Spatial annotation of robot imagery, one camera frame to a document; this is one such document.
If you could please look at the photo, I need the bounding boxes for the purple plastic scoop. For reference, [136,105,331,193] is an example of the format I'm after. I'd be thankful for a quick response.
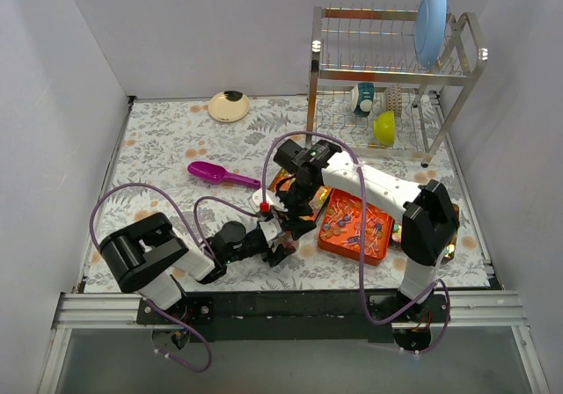
[187,161,261,189]

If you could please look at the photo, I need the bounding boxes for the cream plate black spot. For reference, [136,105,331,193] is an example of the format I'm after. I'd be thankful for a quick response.
[208,91,251,123]

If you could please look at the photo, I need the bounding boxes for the patterned beige bowl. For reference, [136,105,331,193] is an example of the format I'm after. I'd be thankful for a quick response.
[384,84,403,117]

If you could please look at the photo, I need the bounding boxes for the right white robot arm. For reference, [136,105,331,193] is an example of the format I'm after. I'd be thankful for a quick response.
[266,135,459,325]

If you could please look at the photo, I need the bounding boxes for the yellow green bowl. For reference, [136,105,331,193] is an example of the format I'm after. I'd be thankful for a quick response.
[373,111,395,147]

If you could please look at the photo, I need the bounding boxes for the dark tin pastel star candies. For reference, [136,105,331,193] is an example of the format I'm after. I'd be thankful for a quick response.
[389,203,460,265]

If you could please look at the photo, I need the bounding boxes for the black base bar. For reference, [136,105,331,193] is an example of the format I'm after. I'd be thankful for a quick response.
[135,290,450,345]

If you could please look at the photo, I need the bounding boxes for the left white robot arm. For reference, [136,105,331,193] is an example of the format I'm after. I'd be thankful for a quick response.
[99,213,316,324]

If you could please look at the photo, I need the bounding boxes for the clear glass jar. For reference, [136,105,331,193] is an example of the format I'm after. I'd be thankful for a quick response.
[281,232,300,252]

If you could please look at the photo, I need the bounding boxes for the teal white bowl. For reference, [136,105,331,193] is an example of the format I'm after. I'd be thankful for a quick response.
[349,82,375,117]

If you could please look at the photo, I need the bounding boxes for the aluminium frame rail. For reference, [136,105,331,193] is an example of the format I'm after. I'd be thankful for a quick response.
[52,290,529,329]

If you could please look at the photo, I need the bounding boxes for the floral table mat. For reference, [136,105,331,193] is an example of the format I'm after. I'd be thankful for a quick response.
[84,97,489,293]

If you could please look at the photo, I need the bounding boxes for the dark tin translucent star candies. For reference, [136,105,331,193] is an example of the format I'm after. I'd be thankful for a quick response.
[267,169,333,215]

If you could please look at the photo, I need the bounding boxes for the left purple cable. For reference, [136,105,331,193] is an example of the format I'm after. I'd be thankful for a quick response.
[89,182,260,374]

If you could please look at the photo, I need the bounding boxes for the steel dish rack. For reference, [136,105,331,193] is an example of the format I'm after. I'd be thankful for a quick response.
[306,6,488,167]

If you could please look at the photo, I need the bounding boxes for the blue plate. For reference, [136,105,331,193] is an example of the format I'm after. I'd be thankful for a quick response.
[414,0,448,69]

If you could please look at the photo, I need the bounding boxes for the orange tin of lollipops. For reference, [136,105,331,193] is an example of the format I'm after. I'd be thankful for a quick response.
[318,189,394,266]

